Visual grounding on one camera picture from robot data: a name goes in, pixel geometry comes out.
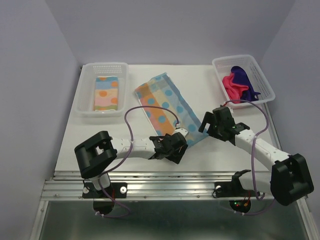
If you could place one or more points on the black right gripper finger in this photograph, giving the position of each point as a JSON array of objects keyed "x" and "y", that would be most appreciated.
[
  {"x": 209, "y": 118},
  {"x": 206, "y": 127}
]

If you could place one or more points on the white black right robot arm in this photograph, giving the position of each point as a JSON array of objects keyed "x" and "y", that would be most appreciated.
[{"x": 287, "y": 178}]

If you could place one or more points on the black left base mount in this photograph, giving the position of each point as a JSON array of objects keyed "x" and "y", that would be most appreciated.
[{"x": 102, "y": 204}]

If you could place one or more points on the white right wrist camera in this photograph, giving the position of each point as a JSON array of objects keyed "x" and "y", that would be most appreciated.
[{"x": 226, "y": 104}]

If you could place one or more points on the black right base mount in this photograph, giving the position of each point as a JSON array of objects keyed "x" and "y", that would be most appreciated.
[{"x": 240, "y": 199}]

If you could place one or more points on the aluminium rail frame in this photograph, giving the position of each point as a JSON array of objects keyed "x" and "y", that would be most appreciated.
[{"x": 164, "y": 181}]

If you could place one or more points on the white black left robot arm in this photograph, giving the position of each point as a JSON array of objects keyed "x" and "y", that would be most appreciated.
[{"x": 96, "y": 153}]

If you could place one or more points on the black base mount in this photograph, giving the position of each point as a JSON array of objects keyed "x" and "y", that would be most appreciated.
[
  {"x": 102, "y": 204},
  {"x": 240, "y": 199}
]

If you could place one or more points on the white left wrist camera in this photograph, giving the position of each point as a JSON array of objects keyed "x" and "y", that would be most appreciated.
[{"x": 182, "y": 131}]

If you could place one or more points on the purple towel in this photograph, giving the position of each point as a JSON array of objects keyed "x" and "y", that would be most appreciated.
[{"x": 241, "y": 77}]

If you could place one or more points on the white perforated right basket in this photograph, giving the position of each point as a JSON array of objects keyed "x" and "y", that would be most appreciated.
[{"x": 222, "y": 67}]

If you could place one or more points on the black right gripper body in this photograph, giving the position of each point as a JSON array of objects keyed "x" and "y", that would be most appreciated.
[{"x": 216, "y": 133}]

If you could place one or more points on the white perforated basket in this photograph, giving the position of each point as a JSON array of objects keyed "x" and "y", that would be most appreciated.
[
  {"x": 84, "y": 97},
  {"x": 222, "y": 67}
]

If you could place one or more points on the white perforated left basket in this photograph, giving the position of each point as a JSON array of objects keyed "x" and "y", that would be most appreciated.
[{"x": 84, "y": 97}]

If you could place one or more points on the blue orange dotted towel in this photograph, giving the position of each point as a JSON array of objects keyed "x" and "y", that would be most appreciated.
[{"x": 167, "y": 109}]

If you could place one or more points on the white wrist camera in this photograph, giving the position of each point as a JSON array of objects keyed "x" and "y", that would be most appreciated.
[
  {"x": 182, "y": 131},
  {"x": 226, "y": 104}
]

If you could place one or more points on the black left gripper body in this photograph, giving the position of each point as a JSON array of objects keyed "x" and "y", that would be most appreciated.
[{"x": 174, "y": 156}]

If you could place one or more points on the orange polka dot towel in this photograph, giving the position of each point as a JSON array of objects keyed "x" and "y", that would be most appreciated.
[{"x": 106, "y": 93}]

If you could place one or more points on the pink towel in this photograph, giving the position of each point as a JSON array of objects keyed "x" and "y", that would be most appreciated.
[{"x": 234, "y": 90}]

